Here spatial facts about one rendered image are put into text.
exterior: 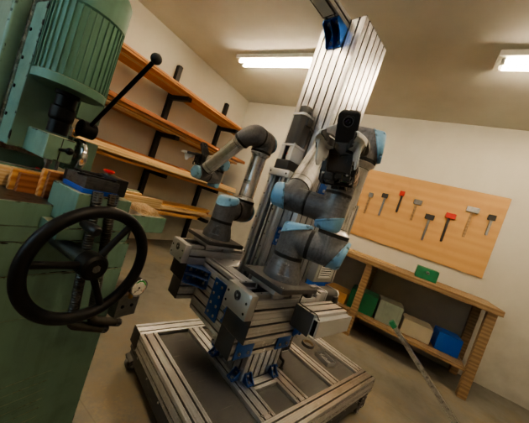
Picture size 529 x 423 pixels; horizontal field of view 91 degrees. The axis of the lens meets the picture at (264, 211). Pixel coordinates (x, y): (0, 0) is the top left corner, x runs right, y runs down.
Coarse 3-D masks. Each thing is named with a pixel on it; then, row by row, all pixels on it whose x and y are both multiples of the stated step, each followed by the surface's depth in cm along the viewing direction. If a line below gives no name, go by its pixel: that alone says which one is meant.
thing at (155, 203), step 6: (0, 174) 67; (6, 174) 68; (0, 180) 68; (6, 180) 68; (126, 198) 99; (132, 198) 101; (138, 198) 103; (144, 198) 106; (150, 198) 109; (150, 204) 109; (156, 204) 112
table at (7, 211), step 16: (0, 192) 61; (16, 192) 66; (0, 208) 57; (16, 208) 60; (32, 208) 62; (48, 208) 65; (0, 224) 58; (16, 224) 61; (32, 224) 63; (144, 224) 91; (160, 224) 97; (80, 240) 65; (96, 240) 68
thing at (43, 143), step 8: (32, 128) 75; (32, 136) 74; (40, 136) 72; (48, 136) 70; (56, 136) 71; (24, 144) 76; (32, 144) 74; (40, 144) 71; (48, 144) 70; (56, 144) 72; (64, 144) 73; (72, 144) 75; (32, 152) 73; (40, 152) 71; (48, 152) 71; (56, 152) 73; (64, 152) 74; (48, 160) 75; (56, 160) 73; (64, 160) 75
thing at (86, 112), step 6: (108, 90) 99; (84, 102) 93; (78, 108) 93; (84, 108) 94; (90, 108) 95; (96, 108) 97; (102, 108) 99; (78, 114) 93; (84, 114) 94; (90, 114) 96; (96, 114) 98; (90, 120) 97
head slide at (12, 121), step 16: (32, 32) 74; (32, 48) 73; (16, 80) 75; (32, 80) 74; (16, 96) 74; (32, 96) 75; (48, 96) 78; (16, 112) 73; (32, 112) 76; (0, 128) 76; (16, 128) 74; (16, 144) 75
